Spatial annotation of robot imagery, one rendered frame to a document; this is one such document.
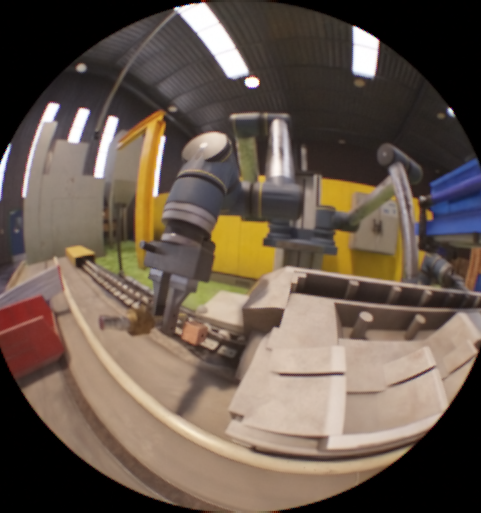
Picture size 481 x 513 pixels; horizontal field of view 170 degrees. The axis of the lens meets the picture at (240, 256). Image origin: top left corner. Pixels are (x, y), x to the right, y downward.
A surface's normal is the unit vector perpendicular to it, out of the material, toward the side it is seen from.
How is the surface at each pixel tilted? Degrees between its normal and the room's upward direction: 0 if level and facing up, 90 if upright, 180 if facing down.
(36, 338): 92
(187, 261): 65
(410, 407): 31
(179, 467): 0
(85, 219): 90
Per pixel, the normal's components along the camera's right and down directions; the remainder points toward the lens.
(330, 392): -0.32, -0.92
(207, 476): 0.06, -0.98
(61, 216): 0.92, 0.13
